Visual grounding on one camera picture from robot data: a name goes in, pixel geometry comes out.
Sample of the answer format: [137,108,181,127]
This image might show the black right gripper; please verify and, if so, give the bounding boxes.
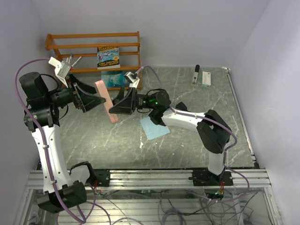
[104,87,155,115]

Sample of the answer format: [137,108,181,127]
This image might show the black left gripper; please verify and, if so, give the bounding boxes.
[45,72,105,112]

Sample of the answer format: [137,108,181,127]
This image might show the light blue cleaning cloth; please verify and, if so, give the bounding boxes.
[140,117,170,140]

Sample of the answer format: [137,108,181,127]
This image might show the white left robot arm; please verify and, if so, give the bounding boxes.
[19,72,110,214]

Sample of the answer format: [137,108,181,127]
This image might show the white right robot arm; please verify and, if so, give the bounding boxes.
[108,88,231,186]

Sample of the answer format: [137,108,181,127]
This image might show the black sunglasses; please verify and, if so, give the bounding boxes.
[175,102,188,112]

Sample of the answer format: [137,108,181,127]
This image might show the blue cover book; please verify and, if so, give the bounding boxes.
[101,70,129,88]

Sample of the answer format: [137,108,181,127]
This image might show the red marker pen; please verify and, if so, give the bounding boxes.
[71,56,82,67]

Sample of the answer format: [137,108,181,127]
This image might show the illustrated paperback book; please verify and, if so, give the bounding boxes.
[97,46,120,70]

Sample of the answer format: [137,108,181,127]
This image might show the wooden shelf rack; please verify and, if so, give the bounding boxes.
[45,31,141,76]

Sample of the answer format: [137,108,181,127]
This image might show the white small carton box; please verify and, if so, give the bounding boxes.
[201,71,211,88]

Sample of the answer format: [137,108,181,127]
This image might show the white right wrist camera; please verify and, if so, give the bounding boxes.
[124,72,140,89]

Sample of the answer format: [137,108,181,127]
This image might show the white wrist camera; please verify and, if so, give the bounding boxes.
[124,72,140,89]
[48,57,72,87]

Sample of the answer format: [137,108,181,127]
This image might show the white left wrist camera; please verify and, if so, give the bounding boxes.
[48,57,72,87]

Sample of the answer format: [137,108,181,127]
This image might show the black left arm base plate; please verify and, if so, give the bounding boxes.
[87,169,111,187]

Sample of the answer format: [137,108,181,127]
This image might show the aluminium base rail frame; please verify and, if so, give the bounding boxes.
[14,168,283,225]

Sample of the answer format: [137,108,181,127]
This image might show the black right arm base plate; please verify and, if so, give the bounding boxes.
[188,168,233,187]

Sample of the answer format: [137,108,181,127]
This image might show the tangled floor cables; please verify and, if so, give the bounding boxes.
[93,187,261,225]

